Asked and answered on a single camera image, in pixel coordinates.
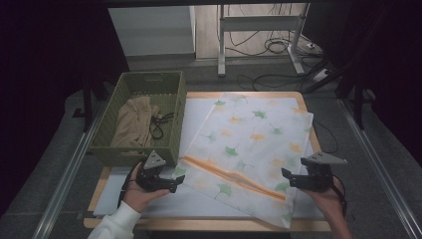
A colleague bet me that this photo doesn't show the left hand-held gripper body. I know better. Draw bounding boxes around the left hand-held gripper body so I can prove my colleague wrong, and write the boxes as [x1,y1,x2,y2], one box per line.
[134,149,173,193]

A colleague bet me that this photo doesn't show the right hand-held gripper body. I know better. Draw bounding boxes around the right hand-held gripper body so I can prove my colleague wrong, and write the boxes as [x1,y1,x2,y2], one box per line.
[298,151,348,193]

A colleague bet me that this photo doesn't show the ginkgo print mesh laundry bag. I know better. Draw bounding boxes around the ginkgo print mesh laundry bag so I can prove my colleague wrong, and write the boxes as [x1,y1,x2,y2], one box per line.
[172,93,315,229]

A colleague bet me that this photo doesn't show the beige drawstring pants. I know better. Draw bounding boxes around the beige drawstring pants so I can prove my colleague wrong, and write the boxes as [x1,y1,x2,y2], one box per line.
[109,96,162,149]

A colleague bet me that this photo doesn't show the green woven plastic basket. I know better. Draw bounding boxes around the green woven plastic basket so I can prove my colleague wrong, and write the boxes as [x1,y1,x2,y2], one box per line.
[88,70,187,168]

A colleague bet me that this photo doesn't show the person's left hand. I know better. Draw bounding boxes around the person's left hand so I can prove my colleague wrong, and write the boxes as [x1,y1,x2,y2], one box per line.
[121,172,171,213]

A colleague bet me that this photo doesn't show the person's right hand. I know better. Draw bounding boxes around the person's right hand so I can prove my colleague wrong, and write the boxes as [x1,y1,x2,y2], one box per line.
[303,180,346,217]

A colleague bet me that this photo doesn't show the white table mat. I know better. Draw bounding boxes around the white table mat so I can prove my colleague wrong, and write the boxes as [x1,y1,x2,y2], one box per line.
[94,97,324,220]

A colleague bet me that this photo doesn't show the black metal stand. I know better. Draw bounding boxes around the black metal stand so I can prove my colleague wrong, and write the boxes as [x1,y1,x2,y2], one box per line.
[72,74,108,132]
[333,59,376,131]

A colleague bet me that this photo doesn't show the white power strip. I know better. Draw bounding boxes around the white power strip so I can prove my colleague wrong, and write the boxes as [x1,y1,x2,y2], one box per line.
[312,68,330,83]

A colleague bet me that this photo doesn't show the dark curtain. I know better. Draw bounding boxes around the dark curtain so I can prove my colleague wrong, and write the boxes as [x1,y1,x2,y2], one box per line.
[0,0,131,217]
[303,0,422,167]

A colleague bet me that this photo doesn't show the white cabinet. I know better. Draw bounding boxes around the white cabinet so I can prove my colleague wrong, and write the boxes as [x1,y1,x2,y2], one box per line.
[107,5,197,58]

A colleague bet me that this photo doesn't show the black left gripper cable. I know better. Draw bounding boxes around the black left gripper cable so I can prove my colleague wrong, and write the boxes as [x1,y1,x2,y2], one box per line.
[116,163,140,209]

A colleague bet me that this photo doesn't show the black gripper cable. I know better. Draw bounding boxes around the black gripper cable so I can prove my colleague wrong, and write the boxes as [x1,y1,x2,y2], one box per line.
[331,174,348,218]
[116,163,140,209]

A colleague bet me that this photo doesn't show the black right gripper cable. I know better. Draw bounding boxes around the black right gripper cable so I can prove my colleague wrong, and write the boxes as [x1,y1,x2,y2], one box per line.
[331,174,348,218]

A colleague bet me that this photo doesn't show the thin black cable loop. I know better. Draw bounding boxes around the thin black cable loop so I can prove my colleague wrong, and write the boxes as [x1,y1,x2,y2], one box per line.
[313,119,340,154]

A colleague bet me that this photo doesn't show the metal floor rail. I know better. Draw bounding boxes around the metal floor rail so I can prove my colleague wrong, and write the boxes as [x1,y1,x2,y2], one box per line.
[31,101,107,239]
[337,98,422,239]

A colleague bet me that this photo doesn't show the long black floor cable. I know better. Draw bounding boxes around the long black floor cable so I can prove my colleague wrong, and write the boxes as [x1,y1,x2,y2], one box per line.
[238,59,336,94]

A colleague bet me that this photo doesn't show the tangle of black floor cables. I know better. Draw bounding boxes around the tangle of black floor cables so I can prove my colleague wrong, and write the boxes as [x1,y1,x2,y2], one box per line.
[227,3,302,58]

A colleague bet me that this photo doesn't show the white metal desk frame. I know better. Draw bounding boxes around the white metal desk frame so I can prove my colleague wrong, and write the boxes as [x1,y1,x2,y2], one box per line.
[217,3,312,78]

